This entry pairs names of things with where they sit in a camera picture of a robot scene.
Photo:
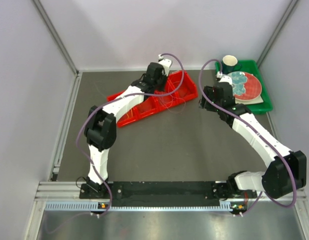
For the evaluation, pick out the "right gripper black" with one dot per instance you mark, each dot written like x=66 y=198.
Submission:
x=208 y=106

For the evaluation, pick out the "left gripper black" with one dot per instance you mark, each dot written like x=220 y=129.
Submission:
x=162 y=88

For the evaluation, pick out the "red four-compartment bin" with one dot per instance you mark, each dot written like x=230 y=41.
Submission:
x=187 y=91

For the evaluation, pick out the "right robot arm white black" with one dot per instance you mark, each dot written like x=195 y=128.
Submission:
x=286 y=170

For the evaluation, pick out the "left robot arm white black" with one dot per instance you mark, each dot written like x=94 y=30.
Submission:
x=101 y=130

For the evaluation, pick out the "red blue patterned plate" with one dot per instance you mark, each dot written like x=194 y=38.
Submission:
x=245 y=86

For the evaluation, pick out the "dark green white cup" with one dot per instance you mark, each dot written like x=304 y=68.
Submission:
x=230 y=64

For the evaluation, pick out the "white square plate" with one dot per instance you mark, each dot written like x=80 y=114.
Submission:
x=250 y=101

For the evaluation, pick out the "green plastic tray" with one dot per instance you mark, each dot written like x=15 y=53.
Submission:
x=250 y=66

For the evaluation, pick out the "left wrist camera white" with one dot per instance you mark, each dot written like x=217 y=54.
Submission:
x=166 y=63

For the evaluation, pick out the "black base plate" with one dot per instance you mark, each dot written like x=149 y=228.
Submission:
x=173 y=193

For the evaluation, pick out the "aluminium frame rail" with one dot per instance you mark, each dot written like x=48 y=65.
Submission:
x=68 y=191

